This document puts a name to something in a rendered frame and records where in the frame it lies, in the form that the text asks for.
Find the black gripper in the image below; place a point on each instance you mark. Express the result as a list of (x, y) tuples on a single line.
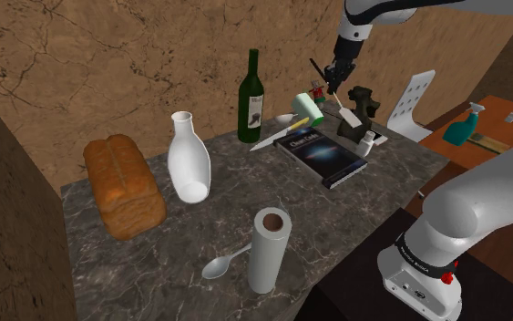
[(345, 49)]

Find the red toy figure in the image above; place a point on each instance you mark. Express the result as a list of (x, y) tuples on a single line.
[(317, 93)]

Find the green wine bottle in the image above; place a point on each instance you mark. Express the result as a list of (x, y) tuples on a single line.
[(250, 104)]

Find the small white ladle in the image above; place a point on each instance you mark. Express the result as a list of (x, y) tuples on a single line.
[(285, 118)]

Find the white vase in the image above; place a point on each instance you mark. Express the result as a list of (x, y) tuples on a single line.
[(188, 162)]

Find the silver spoon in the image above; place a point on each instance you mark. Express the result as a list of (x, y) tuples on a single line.
[(217, 268)]

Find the brown bread loaf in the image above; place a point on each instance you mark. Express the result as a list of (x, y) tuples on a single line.
[(120, 186)]

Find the white paper towel roll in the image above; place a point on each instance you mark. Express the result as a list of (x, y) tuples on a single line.
[(267, 255)]

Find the dark blue book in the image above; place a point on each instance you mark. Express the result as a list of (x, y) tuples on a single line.
[(322, 156)]

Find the white and green mallet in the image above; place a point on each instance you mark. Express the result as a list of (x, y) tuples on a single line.
[(307, 109)]

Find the orange wooden table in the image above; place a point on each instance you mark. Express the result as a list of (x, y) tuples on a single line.
[(491, 120)]

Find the small white bottle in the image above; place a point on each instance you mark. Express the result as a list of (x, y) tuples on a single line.
[(365, 144)]

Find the dark robot stand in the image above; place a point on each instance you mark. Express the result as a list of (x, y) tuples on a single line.
[(362, 284)]

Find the dark sculpture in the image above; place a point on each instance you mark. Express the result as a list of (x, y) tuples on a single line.
[(362, 106)]

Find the white perforated chair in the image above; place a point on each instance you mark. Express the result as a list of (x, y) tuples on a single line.
[(409, 111)]

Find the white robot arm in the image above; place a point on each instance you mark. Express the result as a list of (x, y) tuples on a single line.
[(482, 200)]

